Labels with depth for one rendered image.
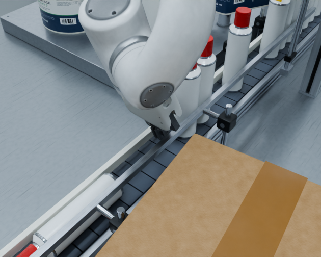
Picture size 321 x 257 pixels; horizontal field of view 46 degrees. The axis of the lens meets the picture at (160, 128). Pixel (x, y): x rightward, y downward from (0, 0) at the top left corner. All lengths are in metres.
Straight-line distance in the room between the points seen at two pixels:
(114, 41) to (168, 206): 0.22
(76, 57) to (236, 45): 0.46
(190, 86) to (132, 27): 0.27
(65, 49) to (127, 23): 0.66
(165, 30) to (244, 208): 0.21
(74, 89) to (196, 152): 0.64
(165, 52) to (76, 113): 0.56
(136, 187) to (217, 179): 0.32
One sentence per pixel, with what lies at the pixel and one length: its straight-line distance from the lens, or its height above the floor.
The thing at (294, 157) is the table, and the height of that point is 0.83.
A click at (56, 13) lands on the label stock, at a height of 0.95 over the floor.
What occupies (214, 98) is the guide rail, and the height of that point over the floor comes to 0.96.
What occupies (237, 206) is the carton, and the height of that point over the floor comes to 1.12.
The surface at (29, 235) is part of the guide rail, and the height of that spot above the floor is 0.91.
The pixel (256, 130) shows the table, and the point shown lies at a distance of 0.93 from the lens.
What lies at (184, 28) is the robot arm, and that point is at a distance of 0.44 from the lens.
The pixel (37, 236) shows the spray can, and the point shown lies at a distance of 0.64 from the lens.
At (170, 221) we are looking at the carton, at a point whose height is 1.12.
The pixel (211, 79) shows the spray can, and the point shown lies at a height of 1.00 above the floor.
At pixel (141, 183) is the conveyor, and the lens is 0.73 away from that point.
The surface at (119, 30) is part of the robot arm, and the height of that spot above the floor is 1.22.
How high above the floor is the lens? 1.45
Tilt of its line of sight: 43 degrees down
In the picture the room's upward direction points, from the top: straight up
